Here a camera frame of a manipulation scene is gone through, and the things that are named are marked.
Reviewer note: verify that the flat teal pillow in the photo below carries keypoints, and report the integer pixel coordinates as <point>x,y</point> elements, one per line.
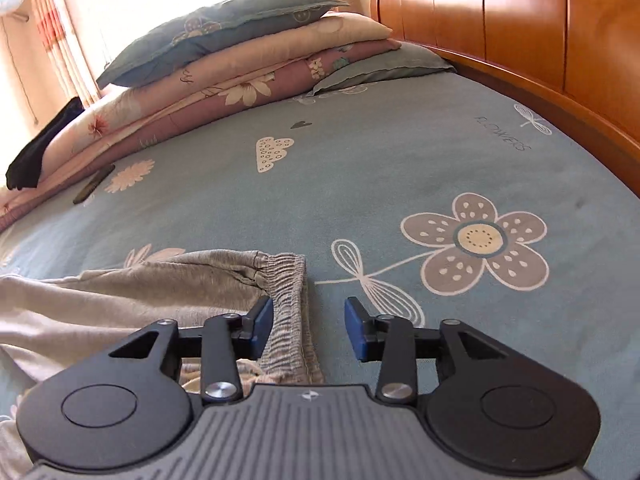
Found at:
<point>380,67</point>

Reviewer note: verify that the plump teal pillow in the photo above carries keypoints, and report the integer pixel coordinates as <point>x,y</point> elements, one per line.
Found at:
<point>215,30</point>

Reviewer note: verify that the wall air conditioner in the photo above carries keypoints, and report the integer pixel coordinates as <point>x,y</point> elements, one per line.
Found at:
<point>10,7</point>

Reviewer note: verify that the wooden bed headboard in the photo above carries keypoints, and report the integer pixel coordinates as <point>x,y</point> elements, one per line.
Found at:
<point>525,20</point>

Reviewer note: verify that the black phone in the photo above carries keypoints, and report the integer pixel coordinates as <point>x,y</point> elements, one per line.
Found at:
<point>92,185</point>

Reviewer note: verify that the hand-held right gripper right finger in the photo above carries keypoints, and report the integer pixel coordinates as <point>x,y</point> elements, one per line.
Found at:
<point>355,330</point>

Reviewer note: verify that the folded pink floral quilt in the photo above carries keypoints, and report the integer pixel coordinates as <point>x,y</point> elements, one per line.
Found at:
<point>210,85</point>

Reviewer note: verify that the black garment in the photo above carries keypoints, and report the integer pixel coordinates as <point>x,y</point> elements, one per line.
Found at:
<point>37,155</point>

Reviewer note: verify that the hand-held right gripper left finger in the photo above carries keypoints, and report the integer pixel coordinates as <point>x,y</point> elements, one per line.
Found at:
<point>262,327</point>

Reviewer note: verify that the window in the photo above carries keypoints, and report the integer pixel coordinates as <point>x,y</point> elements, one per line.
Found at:
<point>160,0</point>

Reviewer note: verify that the blue floral bed sheet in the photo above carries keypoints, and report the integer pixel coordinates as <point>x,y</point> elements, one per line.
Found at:
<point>375,170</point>

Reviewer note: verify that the grey sweatpants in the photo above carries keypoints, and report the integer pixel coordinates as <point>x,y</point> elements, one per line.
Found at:
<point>150,290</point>

